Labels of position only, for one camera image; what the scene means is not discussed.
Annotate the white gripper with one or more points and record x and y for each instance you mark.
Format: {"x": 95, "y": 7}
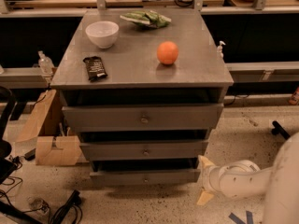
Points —
{"x": 212, "y": 178}

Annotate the grey bottom drawer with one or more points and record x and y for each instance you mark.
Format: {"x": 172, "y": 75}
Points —
{"x": 145, "y": 177}

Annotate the grey drawer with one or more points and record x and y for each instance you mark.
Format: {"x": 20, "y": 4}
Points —
{"x": 124, "y": 151}
{"x": 145, "y": 177}
{"x": 116, "y": 118}

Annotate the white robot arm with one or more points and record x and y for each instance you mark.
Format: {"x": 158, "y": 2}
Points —
{"x": 280, "y": 185}

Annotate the grey top drawer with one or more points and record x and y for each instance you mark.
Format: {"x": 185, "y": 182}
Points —
{"x": 116, "y": 118}

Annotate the grey middle drawer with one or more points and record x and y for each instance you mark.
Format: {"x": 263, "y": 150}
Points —
{"x": 124, "y": 151}

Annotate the grey drawer cabinet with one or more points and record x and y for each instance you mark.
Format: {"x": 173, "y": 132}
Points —
{"x": 136, "y": 77}

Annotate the black chair base leg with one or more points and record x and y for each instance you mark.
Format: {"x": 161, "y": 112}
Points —
{"x": 278, "y": 129}

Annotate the black power strip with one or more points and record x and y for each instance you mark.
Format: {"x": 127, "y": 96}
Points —
{"x": 60, "y": 214}

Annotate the small white pump bottle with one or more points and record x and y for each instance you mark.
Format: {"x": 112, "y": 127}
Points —
{"x": 220, "y": 48}

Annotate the orange fruit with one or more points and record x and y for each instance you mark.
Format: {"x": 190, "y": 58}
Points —
{"x": 167, "y": 52}

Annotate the black snack bar wrapper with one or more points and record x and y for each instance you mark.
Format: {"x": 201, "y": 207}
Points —
{"x": 95, "y": 68}

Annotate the cardboard box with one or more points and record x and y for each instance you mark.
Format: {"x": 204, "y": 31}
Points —
{"x": 45, "y": 125}

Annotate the green chip bag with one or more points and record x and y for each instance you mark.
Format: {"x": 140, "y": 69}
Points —
{"x": 148, "y": 18}

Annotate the white bowl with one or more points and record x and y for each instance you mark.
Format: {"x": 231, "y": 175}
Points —
{"x": 103, "y": 34}

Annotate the clear sanitizer bottle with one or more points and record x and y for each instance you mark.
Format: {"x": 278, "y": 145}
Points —
{"x": 45, "y": 63}

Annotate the black office chair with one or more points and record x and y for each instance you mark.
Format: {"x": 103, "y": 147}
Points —
{"x": 6, "y": 166}

